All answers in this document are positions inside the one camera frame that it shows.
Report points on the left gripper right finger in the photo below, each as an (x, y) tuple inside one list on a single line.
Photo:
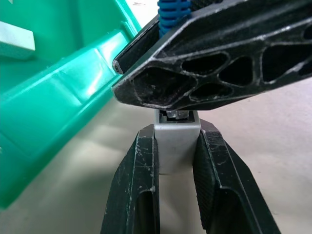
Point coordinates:
[(219, 175)]

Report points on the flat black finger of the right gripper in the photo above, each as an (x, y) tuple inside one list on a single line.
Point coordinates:
[(140, 46)]

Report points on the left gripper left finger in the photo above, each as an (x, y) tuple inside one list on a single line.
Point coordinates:
[(143, 170)]

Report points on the ribbed black finger of the right gripper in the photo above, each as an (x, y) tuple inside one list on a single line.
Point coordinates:
[(219, 36)]

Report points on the white coupler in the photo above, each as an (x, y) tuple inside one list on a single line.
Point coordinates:
[(174, 146)]

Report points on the green plastic bin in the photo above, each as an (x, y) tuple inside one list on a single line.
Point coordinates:
[(56, 97)]

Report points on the white plastic block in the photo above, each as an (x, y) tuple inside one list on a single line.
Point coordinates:
[(17, 41)]

